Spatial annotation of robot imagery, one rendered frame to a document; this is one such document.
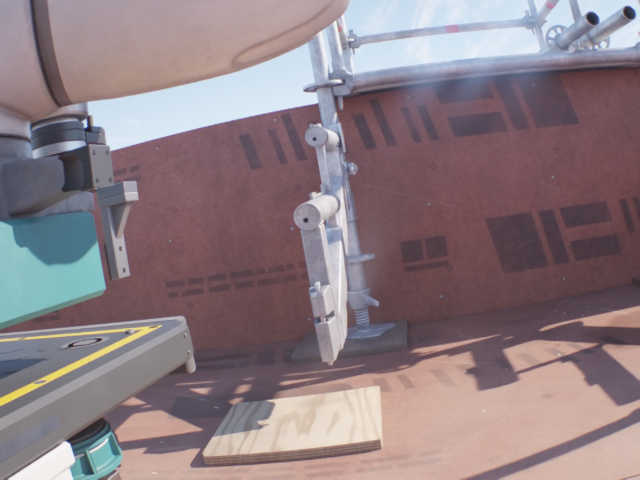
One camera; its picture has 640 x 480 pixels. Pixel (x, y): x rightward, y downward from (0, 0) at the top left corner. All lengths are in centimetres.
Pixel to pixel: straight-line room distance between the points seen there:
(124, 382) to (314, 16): 27
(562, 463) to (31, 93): 77
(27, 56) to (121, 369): 21
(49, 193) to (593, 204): 178
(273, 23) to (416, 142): 152
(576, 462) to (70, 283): 69
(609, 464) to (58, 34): 79
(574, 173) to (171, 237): 129
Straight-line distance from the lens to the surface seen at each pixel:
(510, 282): 194
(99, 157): 70
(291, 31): 41
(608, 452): 89
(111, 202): 68
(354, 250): 177
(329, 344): 113
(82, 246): 43
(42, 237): 39
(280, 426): 115
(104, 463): 49
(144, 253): 207
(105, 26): 37
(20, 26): 38
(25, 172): 37
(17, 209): 38
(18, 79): 39
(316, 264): 115
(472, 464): 91
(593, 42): 206
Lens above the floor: 40
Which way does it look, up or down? 4 degrees down
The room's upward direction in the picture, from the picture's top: 9 degrees counter-clockwise
